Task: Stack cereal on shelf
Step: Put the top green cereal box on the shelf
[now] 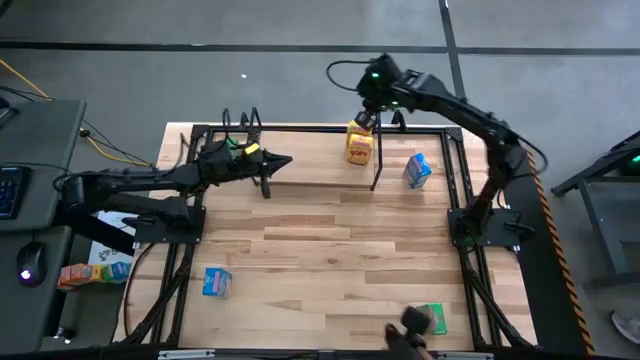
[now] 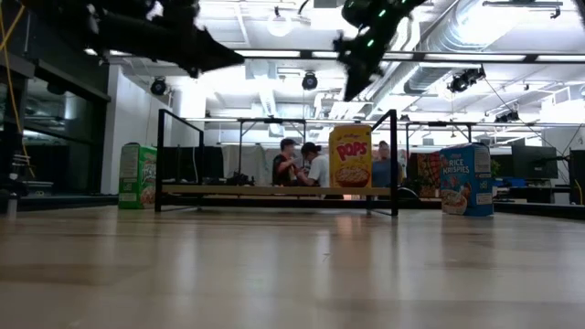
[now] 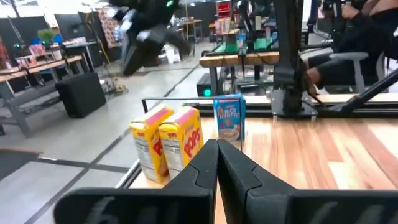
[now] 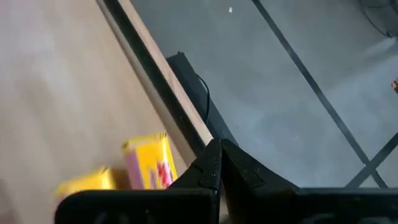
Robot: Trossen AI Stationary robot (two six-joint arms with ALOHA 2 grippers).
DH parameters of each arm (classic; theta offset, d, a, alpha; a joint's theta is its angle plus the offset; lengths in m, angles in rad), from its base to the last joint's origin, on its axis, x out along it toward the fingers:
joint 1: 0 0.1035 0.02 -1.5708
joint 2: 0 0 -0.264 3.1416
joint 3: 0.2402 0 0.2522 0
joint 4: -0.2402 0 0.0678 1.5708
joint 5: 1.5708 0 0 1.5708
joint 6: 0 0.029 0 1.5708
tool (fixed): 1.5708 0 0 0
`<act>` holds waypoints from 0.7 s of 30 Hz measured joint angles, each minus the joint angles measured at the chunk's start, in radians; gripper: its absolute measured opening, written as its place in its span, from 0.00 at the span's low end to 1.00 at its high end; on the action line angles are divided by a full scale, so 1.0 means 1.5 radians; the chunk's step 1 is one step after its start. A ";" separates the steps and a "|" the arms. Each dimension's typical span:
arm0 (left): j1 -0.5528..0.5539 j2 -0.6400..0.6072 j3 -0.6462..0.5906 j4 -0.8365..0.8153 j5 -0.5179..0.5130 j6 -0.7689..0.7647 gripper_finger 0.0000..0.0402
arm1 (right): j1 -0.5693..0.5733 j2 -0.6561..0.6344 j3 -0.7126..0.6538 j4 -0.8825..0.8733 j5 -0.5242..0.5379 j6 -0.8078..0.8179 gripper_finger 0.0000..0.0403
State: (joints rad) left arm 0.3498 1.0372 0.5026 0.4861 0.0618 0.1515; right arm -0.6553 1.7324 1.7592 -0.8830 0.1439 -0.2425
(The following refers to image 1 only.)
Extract colourful boxes on side table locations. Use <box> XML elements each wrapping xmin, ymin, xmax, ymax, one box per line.
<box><xmin>57</xmin><ymin>262</ymin><xmax>104</xmax><ymax>292</ymax></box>

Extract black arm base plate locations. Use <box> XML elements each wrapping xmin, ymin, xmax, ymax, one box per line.
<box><xmin>447</xmin><ymin>207</ymin><xmax>522</xmax><ymax>250</ymax></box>
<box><xmin>132</xmin><ymin>205</ymin><xmax>207</xmax><ymax>245</ymax></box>

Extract silver metal bracket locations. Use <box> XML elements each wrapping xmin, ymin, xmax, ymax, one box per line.
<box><xmin>158</xmin><ymin>349</ymin><xmax>216</xmax><ymax>360</ymax></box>
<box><xmin>437</xmin><ymin>351</ymin><xmax>495</xmax><ymax>360</ymax></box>

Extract blue Rice Krispies cereal box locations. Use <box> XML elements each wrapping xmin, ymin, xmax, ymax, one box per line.
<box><xmin>402</xmin><ymin>151</ymin><xmax>433</xmax><ymax>190</ymax></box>
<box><xmin>201</xmin><ymin>267</ymin><xmax>234</xmax><ymax>301</ymax></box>

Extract black metal wood shelf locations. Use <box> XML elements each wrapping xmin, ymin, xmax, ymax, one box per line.
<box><xmin>248</xmin><ymin>106</ymin><xmax>387</xmax><ymax>194</ymax></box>

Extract person's shoe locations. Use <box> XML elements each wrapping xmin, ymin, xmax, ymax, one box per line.
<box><xmin>610</xmin><ymin>308</ymin><xmax>640</xmax><ymax>346</ymax></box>

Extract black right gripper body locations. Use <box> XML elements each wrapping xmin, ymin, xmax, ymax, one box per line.
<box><xmin>357</xmin><ymin>53</ymin><xmax>406</xmax><ymax>114</ymax></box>

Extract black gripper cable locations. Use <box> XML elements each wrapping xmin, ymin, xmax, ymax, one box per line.
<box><xmin>325</xmin><ymin>59</ymin><xmax>372</xmax><ymax>95</ymax></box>

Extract grey metal stand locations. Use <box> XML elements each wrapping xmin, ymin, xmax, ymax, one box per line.
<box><xmin>551</xmin><ymin>130</ymin><xmax>640</xmax><ymax>290</ymax></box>

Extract yellow Corn Pops cereal box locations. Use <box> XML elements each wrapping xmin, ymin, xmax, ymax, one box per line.
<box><xmin>347</xmin><ymin>119</ymin><xmax>375</xmax><ymax>139</ymax></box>
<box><xmin>346</xmin><ymin>132</ymin><xmax>375</xmax><ymax>167</ymax></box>

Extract black keyboard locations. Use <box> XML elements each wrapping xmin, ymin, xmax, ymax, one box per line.
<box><xmin>0</xmin><ymin>165</ymin><xmax>32</xmax><ymax>221</ymax></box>

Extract black metal table frame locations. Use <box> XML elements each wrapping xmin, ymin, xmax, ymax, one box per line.
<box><xmin>113</xmin><ymin>122</ymin><xmax>537</xmax><ymax>351</ymax></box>

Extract white paper box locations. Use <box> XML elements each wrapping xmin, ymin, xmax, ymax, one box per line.
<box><xmin>88</xmin><ymin>210</ymin><xmax>137</xmax><ymax>266</ymax></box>

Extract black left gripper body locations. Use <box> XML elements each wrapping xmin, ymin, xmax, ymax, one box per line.
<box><xmin>234</xmin><ymin>142</ymin><xmax>271</xmax><ymax>200</ymax></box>

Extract black mat with hazard stripe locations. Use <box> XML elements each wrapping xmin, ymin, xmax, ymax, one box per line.
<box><xmin>492</xmin><ymin>144</ymin><xmax>597</xmax><ymax>357</ymax></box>

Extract yellow cable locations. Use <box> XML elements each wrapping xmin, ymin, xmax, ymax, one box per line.
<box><xmin>0</xmin><ymin>57</ymin><xmax>154</xmax><ymax>169</ymax></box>

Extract thin black keyboard cable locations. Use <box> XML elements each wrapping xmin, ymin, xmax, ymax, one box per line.
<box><xmin>0</xmin><ymin>160</ymin><xmax>96</xmax><ymax>187</ymax></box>

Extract black floor cable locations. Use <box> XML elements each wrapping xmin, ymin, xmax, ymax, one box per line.
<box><xmin>79</xmin><ymin>118</ymin><xmax>164</xmax><ymax>174</ymax></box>

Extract grey desk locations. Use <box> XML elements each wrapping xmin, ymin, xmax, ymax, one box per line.
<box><xmin>0</xmin><ymin>98</ymin><xmax>87</xmax><ymax>354</ymax></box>

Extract green and blue cereal box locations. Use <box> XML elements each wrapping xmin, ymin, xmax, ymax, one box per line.
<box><xmin>101</xmin><ymin>260</ymin><xmax>133</xmax><ymax>285</ymax></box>

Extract black computer mouse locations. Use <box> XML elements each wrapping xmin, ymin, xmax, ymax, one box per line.
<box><xmin>15</xmin><ymin>241</ymin><xmax>48</xmax><ymax>288</ymax></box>

